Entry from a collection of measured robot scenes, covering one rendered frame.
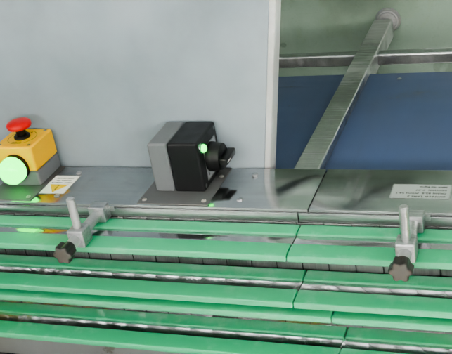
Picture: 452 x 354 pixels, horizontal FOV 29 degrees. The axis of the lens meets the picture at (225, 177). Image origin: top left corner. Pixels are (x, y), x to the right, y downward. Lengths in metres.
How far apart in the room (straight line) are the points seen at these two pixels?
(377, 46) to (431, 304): 0.75
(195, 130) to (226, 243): 0.20
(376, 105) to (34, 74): 0.58
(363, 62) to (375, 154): 0.37
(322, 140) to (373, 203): 0.24
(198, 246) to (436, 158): 0.39
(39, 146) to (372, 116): 0.55
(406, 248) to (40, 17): 0.66
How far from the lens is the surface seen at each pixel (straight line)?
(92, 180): 1.41
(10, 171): 1.41
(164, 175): 1.31
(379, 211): 1.19
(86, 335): 1.38
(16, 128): 1.42
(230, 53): 1.28
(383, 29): 1.88
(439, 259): 1.12
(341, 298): 1.19
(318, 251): 1.15
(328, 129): 1.45
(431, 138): 1.42
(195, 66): 1.31
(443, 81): 1.64
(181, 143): 1.27
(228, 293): 1.23
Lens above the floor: 1.88
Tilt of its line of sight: 55 degrees down
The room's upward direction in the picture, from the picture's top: 146 degrees counter-clockwise
